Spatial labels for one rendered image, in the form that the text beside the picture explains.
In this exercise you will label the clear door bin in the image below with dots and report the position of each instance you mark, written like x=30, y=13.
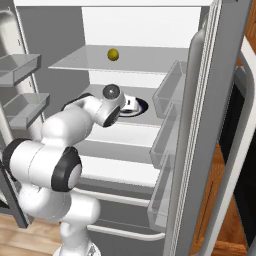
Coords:
x=168, y=90
x=26, y=108
x=16, y=68
x=165, y=140
x=160, y=200

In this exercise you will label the black wall oven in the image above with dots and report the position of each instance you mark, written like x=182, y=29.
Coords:
x=243, y=160

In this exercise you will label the yellow lemon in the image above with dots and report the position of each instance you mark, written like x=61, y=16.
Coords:
x=113, y=54

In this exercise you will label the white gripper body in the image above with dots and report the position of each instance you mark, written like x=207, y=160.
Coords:
x=130, y=107

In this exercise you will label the grey fridge door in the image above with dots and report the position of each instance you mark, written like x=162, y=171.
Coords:
x=213, y=100
x=10, y=33

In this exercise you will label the glass fridge shelf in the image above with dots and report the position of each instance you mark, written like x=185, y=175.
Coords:
x=151, y=118
x=143, y=60

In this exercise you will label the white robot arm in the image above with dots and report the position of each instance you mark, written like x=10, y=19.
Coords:
x=36, y=160

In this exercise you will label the grey fridge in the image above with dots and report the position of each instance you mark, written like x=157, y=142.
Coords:
x=60, y=30

